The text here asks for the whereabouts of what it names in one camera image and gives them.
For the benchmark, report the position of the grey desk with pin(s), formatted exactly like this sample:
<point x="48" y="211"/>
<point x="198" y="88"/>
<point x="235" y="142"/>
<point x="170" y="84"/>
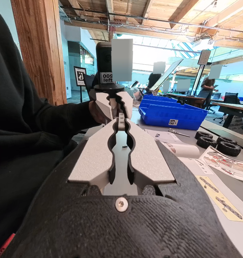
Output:
<point x="230" y="187"/>

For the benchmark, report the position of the person's black sweatshirt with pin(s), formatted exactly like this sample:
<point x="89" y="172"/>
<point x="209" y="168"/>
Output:
<point x="8" y="100"/>

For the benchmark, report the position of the floor sign with square tag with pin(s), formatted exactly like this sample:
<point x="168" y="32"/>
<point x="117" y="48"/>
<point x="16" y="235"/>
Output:
<point x="80" y="75"/>

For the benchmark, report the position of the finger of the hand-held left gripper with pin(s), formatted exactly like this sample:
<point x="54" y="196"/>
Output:
<point x="127" y="102"/>
<point x="102" y="102"/>

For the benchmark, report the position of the white ceiling projector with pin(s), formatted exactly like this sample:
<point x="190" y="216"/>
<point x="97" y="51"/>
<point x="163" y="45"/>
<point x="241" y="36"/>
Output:
<point x="204" y="43"/>

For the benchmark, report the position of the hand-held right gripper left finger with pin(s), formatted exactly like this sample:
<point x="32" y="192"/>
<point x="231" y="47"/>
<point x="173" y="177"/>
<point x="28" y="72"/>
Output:
<point x="89" y="161"/>

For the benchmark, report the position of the grey toy part with axle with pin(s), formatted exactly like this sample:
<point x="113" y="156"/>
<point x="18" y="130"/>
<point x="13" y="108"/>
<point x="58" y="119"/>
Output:
<point x="172" y="131"/>

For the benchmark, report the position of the grey toy beam with holes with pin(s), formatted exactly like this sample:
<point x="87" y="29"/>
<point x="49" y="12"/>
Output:
<point x="121" y="123"/>

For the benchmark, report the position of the background wooden desk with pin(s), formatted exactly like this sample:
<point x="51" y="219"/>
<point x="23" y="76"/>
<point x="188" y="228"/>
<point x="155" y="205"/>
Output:
<point x="232" y="106"/>
<point x="185" y="96"/>

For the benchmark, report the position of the person's left hand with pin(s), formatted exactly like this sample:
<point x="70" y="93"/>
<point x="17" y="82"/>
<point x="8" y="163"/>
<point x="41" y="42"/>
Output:
<point x="94" y="112"/>

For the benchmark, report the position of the open instruction booklet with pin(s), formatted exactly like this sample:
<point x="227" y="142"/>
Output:
<point x="185" y="150"/>

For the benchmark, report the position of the tall sign on pole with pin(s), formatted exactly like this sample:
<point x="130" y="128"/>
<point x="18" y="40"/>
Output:
<point x="204" y="57"/>

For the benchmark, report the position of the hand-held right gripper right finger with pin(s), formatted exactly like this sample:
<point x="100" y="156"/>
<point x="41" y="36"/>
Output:
<point x="151" y="161"/>

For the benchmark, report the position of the clear plastic bag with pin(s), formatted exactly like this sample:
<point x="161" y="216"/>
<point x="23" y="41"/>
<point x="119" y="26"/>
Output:
<point x="137" y="96"/>

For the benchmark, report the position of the person's left forearm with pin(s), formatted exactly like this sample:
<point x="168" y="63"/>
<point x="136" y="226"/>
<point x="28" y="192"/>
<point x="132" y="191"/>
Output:
<point x="69" y="117"/>

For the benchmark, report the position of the blue plastic bin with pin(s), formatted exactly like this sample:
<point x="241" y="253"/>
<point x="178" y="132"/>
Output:
<point x="173" y="112"/>

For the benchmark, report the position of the wooden pillar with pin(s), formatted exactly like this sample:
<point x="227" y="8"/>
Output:
<point x="39" y="50"/>

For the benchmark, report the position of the tilted white board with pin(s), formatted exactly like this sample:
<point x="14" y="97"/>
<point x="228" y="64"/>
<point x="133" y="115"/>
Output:
<point x="167" y="74"/>

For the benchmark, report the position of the black office chair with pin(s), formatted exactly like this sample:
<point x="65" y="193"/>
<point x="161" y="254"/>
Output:
<point x="231" y="97"/>

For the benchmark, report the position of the toy sticker sheet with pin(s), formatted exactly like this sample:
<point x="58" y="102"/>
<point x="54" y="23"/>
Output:
<point x="224" y="163"/>

